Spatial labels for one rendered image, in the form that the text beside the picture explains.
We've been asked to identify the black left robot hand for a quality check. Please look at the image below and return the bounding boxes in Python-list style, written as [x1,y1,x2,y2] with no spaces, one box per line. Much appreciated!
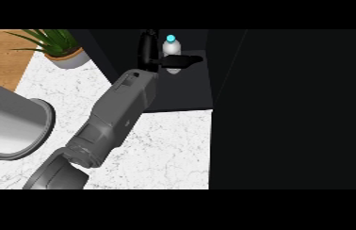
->
[135,28,203,73]

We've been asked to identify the clear water bottle blue cap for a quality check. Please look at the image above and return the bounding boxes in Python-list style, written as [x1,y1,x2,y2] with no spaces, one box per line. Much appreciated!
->
[161,34,183,75]

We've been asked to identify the dark grey open cabinet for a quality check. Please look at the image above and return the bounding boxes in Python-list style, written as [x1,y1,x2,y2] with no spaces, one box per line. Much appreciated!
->
[68,28,215,113]

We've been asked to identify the large dark grey cabinet door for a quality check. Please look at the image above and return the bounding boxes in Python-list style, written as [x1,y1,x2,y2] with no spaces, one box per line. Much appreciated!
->
[205,28,356,190]

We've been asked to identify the grey plant pot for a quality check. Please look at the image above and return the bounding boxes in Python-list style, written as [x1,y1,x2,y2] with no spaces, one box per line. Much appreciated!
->
[41,47,93,70]

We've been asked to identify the green leafy plant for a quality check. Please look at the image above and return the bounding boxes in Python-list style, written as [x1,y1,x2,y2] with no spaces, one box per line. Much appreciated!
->
[4,28,81,58]

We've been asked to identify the grey metal pot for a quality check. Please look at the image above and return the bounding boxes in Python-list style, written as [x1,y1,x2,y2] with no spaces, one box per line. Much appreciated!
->
[0,85,57,162]

